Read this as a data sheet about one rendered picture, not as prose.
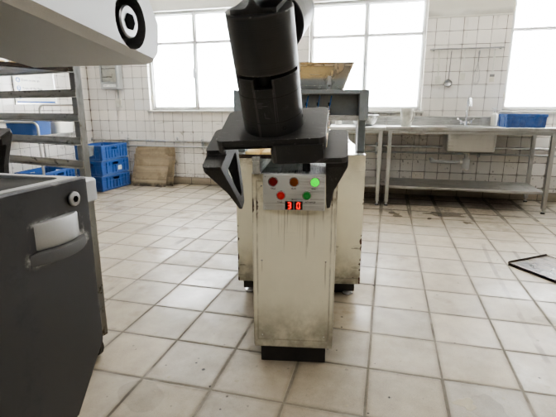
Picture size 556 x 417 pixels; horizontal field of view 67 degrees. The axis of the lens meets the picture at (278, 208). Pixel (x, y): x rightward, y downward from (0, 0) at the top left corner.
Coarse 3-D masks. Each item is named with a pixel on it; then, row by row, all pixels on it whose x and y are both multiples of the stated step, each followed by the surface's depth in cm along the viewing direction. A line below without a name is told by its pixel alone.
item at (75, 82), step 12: (72, 84) 159; (84, 120) 163; (84, 132) 164; (84, 144) 164; (84, 156) 165; (84, 168) 165; (96, 228) 174; (96, 240) 174; (96, 252) 175; (96, 264) 175; (96, 276) 176
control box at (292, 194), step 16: (272, 176) 160; (288, 176) 160; (304, 176) 160; (320, 176) 159; (272, 192) 162; (288, 192) 161; (304, 192) 161; (320, 192) 160; (272, 208) 164; (304, 208) 162; (320, 208) 162
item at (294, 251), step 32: (256, 192) 166; (256, 224) 169; (288, 224) 168; (320, 224) 166; (256, 256) 172; (288, 256) 171; (320, 256) 170; (256, 288) 175; (288, 288) 174; (320, 288) 173; (256, 320) 179; (288, 320) 177; (320, 320) 176; (288, 352) 184; (320, 352) 183
